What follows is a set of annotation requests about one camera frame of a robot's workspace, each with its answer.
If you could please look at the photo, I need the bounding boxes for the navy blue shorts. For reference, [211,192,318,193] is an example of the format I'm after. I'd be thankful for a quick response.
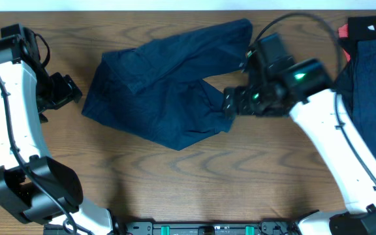
[82,19,253,150]

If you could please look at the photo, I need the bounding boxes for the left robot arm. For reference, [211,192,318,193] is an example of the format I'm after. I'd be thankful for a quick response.
[0,24,118,234]

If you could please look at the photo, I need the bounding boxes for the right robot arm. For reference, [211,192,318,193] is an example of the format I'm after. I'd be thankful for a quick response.
[223,34,376,234]

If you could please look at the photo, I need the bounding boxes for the black garment with red trim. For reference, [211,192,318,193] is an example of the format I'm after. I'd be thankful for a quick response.
[335,16,376,116]

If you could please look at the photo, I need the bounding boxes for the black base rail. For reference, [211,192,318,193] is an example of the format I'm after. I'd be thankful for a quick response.
[42,219,300,235]

